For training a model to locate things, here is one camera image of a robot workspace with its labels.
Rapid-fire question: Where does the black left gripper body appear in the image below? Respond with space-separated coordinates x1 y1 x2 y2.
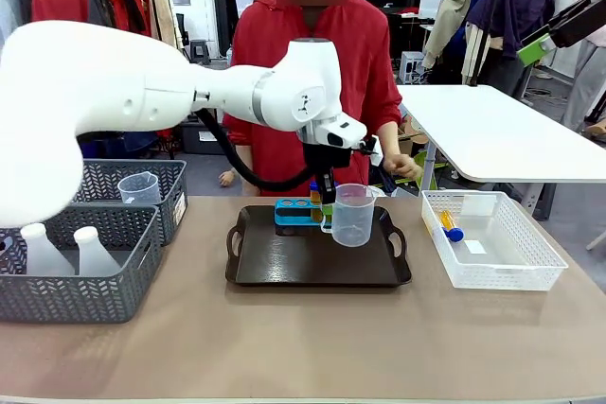
302 141 354 178

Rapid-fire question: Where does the clear plastic beaker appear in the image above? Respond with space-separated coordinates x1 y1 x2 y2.
116 170 163 206
320 183 379 248

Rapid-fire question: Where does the white plastic conical flask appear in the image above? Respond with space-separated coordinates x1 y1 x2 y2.
73 226 122 277
19 222 76 277

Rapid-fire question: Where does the person's right forearm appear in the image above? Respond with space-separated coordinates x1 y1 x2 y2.
234 142 261 197

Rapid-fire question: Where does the person's left forearm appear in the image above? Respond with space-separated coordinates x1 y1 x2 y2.
377 119 403 159

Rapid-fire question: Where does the person's left hand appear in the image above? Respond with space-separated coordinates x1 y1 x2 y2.
382 152 425 182

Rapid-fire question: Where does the mannequin in navy shirt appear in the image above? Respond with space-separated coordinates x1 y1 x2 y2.
466 0 559 98

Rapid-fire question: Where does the blue test tube rack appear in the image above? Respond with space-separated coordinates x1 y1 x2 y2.
274 197 346 235

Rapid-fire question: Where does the black tripod stand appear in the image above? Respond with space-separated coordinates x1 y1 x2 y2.
468 0 510 87

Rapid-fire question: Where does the mannequin in pale top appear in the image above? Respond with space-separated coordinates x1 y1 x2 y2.
561 0 606 143

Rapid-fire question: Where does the dark brown plastic tray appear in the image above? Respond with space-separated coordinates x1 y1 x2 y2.
224 204 413 288

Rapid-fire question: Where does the mannequin in beige coat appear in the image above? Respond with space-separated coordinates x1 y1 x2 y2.
422 0 491 86

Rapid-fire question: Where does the person in red jacket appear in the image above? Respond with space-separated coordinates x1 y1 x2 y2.
222 0 404 198

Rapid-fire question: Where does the white side table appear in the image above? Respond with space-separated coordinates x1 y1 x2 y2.
396 84 606 223

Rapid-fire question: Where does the white monitor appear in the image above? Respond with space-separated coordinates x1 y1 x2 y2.
419 0 446 21

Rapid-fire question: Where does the gray computer case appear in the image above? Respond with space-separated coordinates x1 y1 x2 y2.
401 51 425 83

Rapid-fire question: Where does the dark gray storage bin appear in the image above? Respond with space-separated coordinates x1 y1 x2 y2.
181 120 220 155

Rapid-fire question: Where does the gray basket with label sticker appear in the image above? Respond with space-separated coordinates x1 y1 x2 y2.
70 159 188 248

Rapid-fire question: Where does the black plastic stool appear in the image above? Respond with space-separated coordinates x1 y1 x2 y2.
188 39 212 64

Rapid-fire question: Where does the white plastic basket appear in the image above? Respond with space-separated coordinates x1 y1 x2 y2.
420 189 569 292

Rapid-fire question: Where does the hanging beige garment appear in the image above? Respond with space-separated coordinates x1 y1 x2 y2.
149 0 184 48

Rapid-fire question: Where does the hanging black scarf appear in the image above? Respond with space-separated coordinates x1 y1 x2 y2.
117 0 148 35

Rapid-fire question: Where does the hanging red dress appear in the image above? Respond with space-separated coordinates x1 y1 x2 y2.
111 0 152 39

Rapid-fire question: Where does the hanging dark gray garment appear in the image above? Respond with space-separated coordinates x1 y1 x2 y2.
87 0 117 29

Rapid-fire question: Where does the plain gray plastic basket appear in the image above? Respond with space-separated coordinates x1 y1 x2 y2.
0 203 163 325

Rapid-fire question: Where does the hanging red jacket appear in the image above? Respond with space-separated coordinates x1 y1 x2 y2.
30 0 91 25

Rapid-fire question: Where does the hanging light gray shirt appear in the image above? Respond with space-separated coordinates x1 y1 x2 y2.
0 0 37 45

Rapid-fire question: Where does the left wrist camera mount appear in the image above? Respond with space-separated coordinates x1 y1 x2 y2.
355 135 380 156

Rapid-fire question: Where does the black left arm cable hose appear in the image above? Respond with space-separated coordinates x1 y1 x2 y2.
195 108 317 197

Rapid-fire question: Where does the green metal frame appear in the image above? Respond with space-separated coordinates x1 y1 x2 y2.
401 150 449 192

